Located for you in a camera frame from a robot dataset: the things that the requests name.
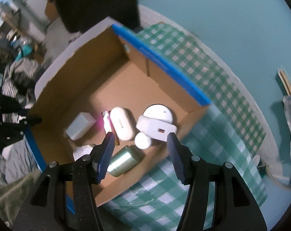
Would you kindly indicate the wooden strip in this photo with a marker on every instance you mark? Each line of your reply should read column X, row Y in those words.
column 286, row 81

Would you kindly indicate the green beige checkered cloth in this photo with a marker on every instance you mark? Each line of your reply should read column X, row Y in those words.
column 208, row 72

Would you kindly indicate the white oval case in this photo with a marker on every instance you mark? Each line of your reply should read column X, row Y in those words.
column 122, row 124

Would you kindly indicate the white octagonal box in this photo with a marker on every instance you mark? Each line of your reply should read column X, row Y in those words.
column 83, row 152

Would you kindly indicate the blue cardboard box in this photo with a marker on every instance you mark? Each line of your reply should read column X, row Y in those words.
column 116, row 77

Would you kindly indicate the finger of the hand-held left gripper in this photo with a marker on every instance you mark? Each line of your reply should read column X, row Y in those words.
column 32, row 120

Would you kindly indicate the white square box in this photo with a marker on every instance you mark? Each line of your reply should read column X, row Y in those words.
column 80, row 126

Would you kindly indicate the white charger adapter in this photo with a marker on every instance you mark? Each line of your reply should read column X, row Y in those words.
column 155, row 129

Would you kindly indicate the striped cloth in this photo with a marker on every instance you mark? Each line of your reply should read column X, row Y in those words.
column 20, row 79

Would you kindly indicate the black jacket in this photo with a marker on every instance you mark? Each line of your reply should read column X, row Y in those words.
column 97, row 2

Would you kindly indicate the green round jar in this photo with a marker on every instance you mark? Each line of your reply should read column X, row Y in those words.
column 122, row 161

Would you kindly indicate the small white bottle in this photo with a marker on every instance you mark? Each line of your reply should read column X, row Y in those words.
column 143, row 141

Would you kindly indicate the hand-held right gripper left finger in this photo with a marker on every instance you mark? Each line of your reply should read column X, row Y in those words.
column 106, row 154

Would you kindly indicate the gold and pink lighter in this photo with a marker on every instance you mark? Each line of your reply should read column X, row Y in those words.
column 106, row 122

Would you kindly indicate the teal checkered plastic tablecloth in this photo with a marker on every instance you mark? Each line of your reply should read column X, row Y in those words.
column 208, row 154

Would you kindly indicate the olive fleece blanket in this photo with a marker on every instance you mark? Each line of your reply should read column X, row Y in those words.
column 10, row 195

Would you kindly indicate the grey round disc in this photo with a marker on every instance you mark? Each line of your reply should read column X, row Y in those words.
column 160, row 112

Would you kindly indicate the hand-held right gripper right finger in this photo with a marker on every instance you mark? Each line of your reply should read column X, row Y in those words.
column 176, row 157

